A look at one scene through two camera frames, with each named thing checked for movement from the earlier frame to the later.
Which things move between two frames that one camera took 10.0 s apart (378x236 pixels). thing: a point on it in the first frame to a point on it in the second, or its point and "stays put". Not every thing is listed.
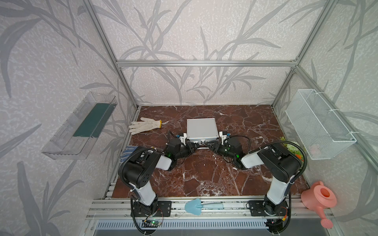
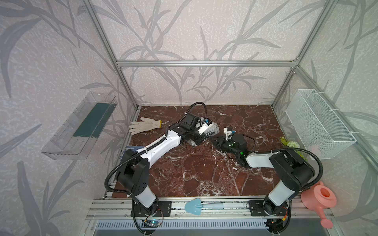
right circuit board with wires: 275,225 stays put
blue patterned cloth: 128,150 stays put
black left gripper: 189,146 to 202,138
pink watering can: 318,197 stays put
